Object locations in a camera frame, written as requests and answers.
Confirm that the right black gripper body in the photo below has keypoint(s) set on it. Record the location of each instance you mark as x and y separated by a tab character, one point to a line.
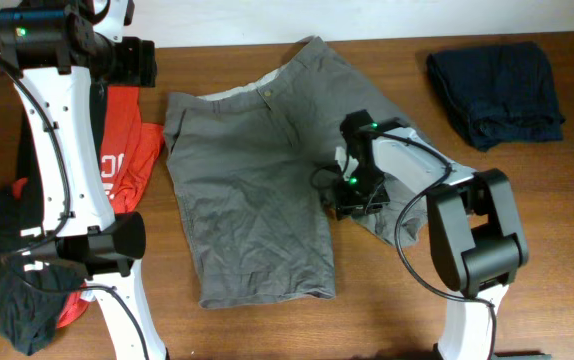
362	191

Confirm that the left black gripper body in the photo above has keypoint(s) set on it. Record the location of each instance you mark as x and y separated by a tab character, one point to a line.
131	64

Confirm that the grey shorts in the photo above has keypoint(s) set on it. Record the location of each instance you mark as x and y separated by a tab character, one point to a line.
249	167

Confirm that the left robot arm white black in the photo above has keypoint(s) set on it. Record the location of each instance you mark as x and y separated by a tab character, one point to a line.
54	52

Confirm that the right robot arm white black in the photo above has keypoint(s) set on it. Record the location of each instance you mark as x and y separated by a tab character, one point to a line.
476	237

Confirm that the red t-shirt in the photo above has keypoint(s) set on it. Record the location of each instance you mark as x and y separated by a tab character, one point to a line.
128	151

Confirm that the folded navy blue garment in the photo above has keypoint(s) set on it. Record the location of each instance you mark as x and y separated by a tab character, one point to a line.
497	93

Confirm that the black t-shirt white lettering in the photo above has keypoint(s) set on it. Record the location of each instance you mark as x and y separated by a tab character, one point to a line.
30	319

